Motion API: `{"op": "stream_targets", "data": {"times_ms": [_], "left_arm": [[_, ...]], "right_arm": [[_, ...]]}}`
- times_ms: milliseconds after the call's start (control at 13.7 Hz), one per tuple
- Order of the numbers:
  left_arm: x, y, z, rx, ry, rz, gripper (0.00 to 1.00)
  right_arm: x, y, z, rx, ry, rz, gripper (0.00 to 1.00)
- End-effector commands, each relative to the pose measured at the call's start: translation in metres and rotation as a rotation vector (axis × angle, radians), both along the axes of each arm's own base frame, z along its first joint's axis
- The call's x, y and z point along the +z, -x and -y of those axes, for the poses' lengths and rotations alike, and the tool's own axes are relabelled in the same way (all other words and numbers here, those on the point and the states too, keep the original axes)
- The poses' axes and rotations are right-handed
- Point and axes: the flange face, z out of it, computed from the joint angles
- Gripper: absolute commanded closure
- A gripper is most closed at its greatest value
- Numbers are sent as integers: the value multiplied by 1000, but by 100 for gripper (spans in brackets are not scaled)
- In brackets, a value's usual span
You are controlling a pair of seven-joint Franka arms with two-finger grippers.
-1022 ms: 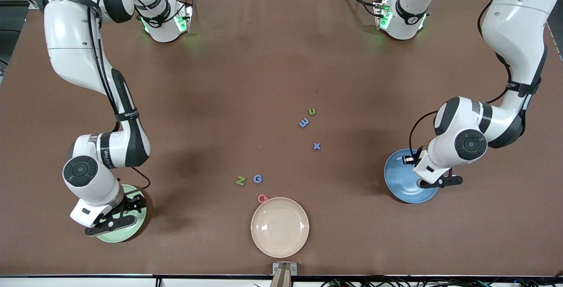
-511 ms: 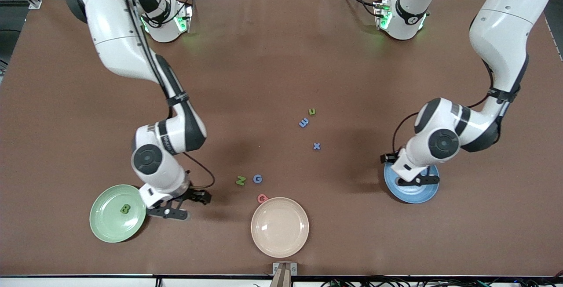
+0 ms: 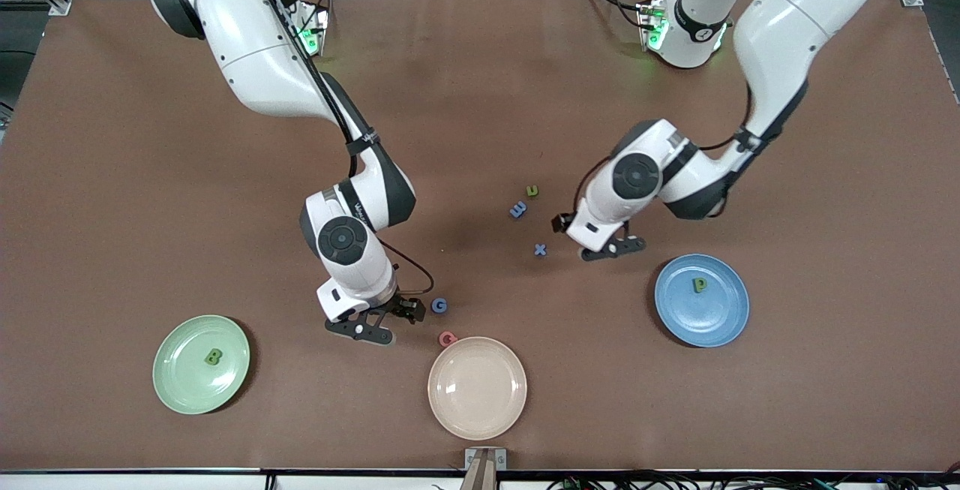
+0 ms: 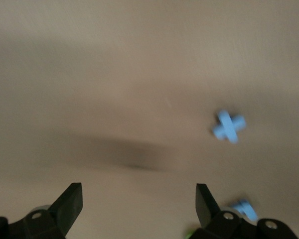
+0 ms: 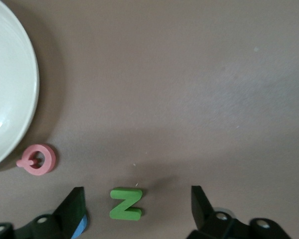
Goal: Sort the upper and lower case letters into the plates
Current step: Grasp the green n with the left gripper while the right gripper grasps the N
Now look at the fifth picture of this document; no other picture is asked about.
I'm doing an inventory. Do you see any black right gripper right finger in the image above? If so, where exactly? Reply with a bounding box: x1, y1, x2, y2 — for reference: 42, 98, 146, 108
186, 185, 291, 239

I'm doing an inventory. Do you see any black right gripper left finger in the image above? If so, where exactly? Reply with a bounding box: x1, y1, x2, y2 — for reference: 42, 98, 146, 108
0, 186, 87, 239

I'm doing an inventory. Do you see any blue foam letter G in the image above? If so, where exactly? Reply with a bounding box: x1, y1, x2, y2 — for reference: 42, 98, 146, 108
71, 213, 88, 239

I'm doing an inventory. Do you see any green foam letter N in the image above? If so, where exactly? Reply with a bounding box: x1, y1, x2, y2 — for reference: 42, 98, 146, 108
109, 187, 143, 221

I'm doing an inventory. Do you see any beige round plate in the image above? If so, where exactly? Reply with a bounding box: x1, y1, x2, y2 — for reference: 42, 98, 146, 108
0, 0, 40, 171

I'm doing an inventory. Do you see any brown table cloth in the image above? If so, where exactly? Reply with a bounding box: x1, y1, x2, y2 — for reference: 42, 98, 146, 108
0, 0, 299, 239

